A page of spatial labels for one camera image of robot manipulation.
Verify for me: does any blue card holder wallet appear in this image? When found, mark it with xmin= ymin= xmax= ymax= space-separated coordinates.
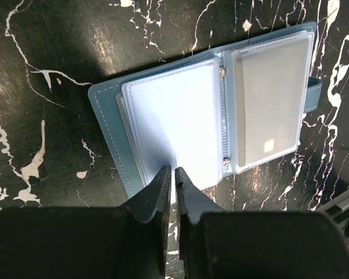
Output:
xmin=88 ymin=22 xmax=322 ymax=198

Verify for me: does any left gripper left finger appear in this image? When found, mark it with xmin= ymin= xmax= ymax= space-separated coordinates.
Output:
xmin=120 ymin=165 xmax=172 ymax=223

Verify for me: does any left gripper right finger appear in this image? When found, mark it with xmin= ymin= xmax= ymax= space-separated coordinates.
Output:
xmin=174 ymin=167 xmax=225 ymax=225

